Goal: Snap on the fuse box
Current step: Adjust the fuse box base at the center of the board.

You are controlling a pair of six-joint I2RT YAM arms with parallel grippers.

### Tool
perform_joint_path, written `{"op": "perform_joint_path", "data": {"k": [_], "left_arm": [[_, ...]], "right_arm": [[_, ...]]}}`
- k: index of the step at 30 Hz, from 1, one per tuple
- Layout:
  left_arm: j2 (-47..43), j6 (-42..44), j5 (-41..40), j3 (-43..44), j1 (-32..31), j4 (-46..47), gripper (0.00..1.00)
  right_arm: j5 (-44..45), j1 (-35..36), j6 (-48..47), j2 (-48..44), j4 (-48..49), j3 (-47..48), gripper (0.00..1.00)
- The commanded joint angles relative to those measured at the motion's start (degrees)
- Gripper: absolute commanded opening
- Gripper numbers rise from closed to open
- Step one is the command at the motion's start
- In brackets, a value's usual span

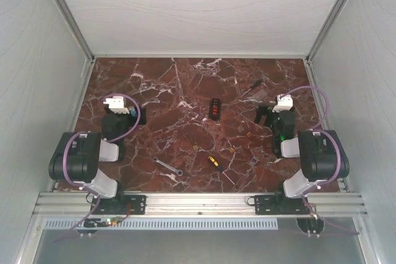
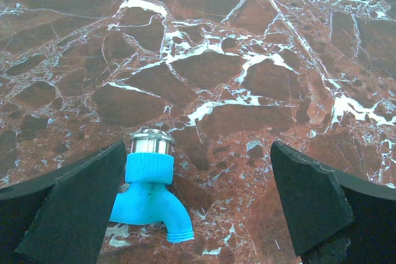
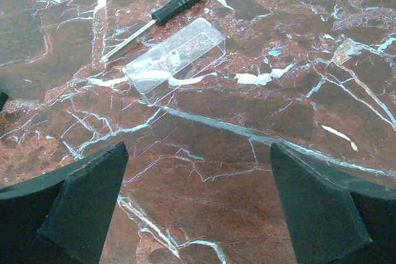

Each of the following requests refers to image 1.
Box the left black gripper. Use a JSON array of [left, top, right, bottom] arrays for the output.
[[106, 104, 146, 143]]

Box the black fuse box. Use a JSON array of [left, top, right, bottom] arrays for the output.
[[209, 98, 222, 121]]

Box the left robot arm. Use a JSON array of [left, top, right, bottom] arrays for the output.
[[48, 107, 147, 215]]

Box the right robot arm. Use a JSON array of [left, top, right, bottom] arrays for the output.
[[253, 106, 350, 215]]

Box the yellow black screwdriver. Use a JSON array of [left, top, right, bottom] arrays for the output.
[[208, 156, 224, 173]]

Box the silver combination wrench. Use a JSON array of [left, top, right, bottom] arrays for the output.
[[153, 157, 183, 176]]

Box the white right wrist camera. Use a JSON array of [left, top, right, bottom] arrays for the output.
[[272, 95, 293, 113]]

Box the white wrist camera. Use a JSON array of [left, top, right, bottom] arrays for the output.
[[272, 95, 293, 113], [103, 95, 129, 114]]

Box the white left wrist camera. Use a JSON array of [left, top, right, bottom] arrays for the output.
[[103, 95, 129, 114]]

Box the black handled screwdriver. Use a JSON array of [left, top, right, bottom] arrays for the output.
[[241, 79, 262, 97]]

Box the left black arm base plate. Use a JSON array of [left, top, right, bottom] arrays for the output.
[[92, 194, 147, 216]]

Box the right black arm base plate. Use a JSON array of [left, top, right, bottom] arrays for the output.
[[253, 195, 310, 215]]

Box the aluminium front rail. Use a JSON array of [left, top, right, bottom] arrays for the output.
[[33, 192, 368, 218]]

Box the light blue slotted cable duct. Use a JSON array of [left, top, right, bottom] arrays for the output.
[[42, 218, 278, 231]]

